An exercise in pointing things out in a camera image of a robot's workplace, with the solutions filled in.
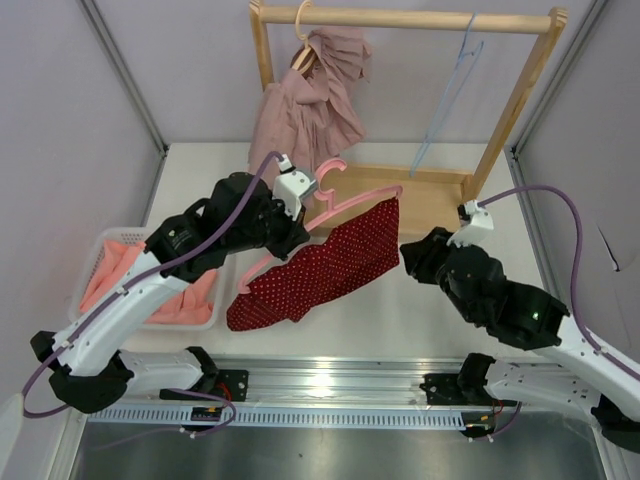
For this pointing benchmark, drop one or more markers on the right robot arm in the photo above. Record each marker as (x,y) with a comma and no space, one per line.
(526,318)

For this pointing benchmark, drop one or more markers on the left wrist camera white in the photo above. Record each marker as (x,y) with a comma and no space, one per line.
(293,186)

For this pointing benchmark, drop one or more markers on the white plastic basket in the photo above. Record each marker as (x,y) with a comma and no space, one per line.
(130,236)

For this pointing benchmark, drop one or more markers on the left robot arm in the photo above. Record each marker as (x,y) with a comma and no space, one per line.
(90,369)

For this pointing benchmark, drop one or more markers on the blue hanger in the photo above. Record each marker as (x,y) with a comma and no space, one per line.
(464,66)

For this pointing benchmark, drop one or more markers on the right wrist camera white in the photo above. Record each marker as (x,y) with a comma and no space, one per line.
(476,224)

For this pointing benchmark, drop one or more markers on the aluminium mounting rail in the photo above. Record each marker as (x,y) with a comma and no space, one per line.
(334,381)

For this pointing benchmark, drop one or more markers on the pink hanger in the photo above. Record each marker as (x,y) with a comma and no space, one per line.
(350,202)

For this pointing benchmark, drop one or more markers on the salmon orange cloth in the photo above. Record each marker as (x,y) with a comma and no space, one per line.
(191,307)

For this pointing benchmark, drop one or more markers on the red polka dot cloth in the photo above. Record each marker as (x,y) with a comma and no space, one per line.
(354,254)

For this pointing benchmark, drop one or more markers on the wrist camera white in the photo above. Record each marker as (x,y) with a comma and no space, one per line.
(293,186)
(476,224)

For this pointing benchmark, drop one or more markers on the white slotted cable duct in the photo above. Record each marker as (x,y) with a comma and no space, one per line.
(286,417)

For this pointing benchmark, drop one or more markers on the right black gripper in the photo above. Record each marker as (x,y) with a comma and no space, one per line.
(419,256)

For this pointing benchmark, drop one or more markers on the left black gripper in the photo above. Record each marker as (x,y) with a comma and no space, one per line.
(294,232)

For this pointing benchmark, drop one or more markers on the wooden clothes rack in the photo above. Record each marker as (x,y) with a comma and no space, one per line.
(431,196)

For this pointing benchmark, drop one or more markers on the dusty pink pleated skirt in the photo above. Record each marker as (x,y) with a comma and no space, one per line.
(310,117)

